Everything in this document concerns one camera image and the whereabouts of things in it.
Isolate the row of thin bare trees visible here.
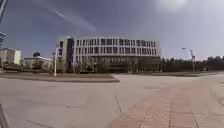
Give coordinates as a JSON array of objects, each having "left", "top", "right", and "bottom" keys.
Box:
[{"left": 58, "top": 57, "right": 162, "bottom": 74}]

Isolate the pale pole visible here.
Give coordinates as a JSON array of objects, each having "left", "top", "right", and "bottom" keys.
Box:
[{"left": 53, "top": 43, "right": 59, "bottom": 77}]

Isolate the dry grass patch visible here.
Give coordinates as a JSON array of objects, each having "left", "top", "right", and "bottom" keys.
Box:
[{"left": 0, "top": 72, "right": 120, "bottom": 83}]

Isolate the low planted verge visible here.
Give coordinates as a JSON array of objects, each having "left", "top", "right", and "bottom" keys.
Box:
[{"left": 139, "top": 70, "right": 224, "bottom": 78}]

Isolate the street lamp pole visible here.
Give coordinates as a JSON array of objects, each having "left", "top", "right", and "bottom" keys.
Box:
[{"left": 181, "top": 47, "right": 197, "bottom": 73}]

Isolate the row of green bushes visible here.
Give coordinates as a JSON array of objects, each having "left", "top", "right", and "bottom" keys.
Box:
[{"left": 0, "top": 59, "right": 56, "bottom": 74}]

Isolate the reddish brick pavement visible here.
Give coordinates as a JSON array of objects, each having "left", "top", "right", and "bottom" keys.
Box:
[{"left": 105, "top": 78, "right": 224, "bottom": 128}]

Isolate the grey concrete pavement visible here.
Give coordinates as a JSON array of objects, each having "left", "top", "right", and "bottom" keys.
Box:
[{"left": 0, "top": 73, "right": 224, "bottom": 128}]

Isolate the large white building with windows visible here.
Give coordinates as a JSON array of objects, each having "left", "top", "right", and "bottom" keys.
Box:
[{"left": 55, "top": 35, "right": 162, "bottom": 74}]

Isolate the pale concrete kerb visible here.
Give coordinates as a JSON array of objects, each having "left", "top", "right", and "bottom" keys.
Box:
[{"left": 0, "top": 76, "right": 121, "bottom": 84}]

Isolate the row of dark green trees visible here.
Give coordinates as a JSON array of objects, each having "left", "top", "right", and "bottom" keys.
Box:
[{"left": 159, "top": 55, "right": 224, "bottom": 73}]

